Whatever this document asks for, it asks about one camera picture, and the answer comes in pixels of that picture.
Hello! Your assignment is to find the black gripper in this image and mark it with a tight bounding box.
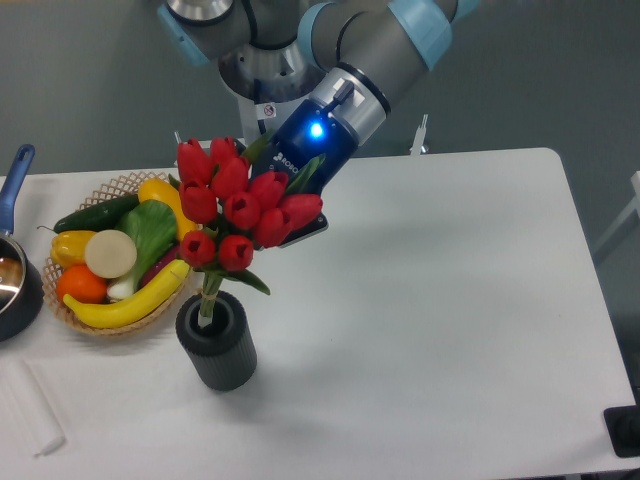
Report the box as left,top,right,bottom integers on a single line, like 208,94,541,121
249,98,362,250

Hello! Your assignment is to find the red tulip bouquet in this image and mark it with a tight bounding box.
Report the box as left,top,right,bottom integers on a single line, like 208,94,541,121
171,137,325,329

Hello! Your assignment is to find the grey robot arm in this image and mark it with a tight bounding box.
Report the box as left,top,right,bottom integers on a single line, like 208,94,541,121
158,1,475,194

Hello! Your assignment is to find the dark grey ribbed vase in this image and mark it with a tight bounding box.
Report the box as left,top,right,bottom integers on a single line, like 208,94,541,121
176,291,257,391

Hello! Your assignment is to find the yellow squash in basket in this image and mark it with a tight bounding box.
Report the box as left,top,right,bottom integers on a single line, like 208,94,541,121
138,178,197,240

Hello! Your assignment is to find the green bok choy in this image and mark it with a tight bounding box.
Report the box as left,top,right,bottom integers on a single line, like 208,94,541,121
107,200,177,302

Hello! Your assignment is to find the purple eggplant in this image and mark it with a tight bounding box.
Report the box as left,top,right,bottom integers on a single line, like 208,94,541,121
139,244,179,288

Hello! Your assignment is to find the woven wicker basket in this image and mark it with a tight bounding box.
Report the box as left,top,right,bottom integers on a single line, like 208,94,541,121
42,171,191,336

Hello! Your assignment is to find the green cucumber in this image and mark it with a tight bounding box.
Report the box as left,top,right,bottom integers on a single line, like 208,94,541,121
38,194,139,234

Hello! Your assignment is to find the beige round disc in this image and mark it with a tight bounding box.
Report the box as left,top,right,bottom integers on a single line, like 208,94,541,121
84,230,137,279

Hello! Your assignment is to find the yellow bell pepper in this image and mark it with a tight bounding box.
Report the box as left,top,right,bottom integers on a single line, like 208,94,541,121
50,230,96,269

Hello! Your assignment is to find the orange fruit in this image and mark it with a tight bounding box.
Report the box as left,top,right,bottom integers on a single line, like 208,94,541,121
56,265,107,304

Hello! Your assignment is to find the long yellow squash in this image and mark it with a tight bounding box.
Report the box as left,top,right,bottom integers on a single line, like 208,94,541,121
63,259,190,330

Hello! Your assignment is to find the white rolled cloth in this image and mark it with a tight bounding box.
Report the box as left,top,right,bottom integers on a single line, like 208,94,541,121
3,360,66,457

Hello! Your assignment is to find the black device at edge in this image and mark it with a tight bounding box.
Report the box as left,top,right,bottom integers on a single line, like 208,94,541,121
603,405,639,458

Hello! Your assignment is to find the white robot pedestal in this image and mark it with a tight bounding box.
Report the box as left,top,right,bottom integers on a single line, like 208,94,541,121
224,82,308,146

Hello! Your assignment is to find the blue handled saucepan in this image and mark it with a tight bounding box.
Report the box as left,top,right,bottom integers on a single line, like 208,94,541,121
1,144,43,341

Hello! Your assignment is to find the white frame at right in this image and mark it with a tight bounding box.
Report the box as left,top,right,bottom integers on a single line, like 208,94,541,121
592,171,639,266

